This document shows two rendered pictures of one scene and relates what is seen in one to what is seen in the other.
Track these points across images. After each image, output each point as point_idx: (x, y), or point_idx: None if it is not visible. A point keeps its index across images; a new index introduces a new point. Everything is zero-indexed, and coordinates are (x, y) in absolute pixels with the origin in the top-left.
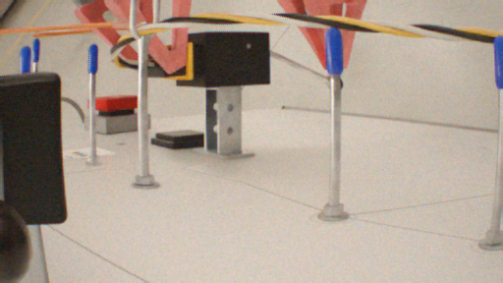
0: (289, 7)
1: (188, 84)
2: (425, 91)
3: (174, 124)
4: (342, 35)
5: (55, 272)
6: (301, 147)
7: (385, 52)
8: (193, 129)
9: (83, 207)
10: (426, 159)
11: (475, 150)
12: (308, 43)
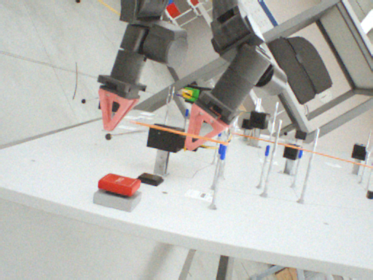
0: (128, 106)
1: (178, 151)
2: None
3: (73, 189)
4: (110, 114)
5: (275, 176)
6: (129, 165)
7: None
8: (92, 184)
9: (249, 181)
10: (133, 153)
11: (105, 146)
12: (116, 121)
